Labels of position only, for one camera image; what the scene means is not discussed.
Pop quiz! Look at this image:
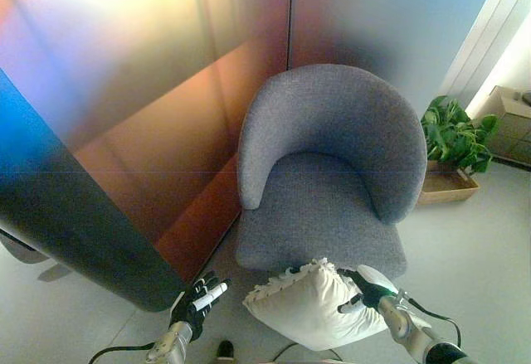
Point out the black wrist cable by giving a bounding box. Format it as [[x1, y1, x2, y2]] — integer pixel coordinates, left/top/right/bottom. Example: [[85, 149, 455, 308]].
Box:
[[397, 291, 462, 349], [88, 332, 157, 364]]

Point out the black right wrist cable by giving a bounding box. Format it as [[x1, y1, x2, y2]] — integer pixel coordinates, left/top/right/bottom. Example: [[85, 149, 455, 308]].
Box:
[[397, 291, 462, 349]]

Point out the beige cardboard box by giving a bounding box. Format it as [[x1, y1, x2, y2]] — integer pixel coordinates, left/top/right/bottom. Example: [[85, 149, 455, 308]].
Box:
[[483, 85, 531, 163]]

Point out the white ruffled pillow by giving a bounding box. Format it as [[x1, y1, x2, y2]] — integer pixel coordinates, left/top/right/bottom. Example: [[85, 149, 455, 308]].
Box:
[[241, 257, 392, 349]]

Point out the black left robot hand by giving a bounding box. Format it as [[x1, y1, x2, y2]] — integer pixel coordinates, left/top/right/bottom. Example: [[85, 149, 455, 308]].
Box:
[[168, 270, 231, 340]]

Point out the thin black floor cable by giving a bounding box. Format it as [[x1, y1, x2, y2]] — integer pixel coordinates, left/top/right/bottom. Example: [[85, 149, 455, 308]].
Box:
[[278, 340, 345, 364]]

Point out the green leafy potted plant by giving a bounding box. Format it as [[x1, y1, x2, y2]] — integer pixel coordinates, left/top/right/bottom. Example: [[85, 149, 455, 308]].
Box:
[[420, 95, 499, 174]]

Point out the black robot foot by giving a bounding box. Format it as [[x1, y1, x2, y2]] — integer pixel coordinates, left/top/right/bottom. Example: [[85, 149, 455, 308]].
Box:
[[216, 338, 235, 359]]

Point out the wooden planter tray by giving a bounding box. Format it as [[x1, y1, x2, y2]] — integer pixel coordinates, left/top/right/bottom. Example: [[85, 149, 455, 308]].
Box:
[[416, 158, 481, 206]]

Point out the grey fabric armchair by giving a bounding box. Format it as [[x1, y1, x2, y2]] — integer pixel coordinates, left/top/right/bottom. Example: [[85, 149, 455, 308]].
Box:
[[234, 63, 428, 280]]

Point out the grey furniture base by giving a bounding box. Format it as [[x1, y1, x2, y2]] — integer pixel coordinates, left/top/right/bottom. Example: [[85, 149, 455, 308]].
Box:
[[0, 229, 56, 265]]

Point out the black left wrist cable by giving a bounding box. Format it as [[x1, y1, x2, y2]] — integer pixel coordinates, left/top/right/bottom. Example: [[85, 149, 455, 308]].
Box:
[[88, 332, 157, 364]]

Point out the dark glossy partition panel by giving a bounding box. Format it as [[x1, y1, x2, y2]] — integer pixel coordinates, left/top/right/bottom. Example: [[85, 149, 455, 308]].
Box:
[[0, 68, 187, 313]]

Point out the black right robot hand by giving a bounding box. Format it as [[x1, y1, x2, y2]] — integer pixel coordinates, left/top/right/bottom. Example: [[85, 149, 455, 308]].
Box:
[[336, 264, 396, 319]]

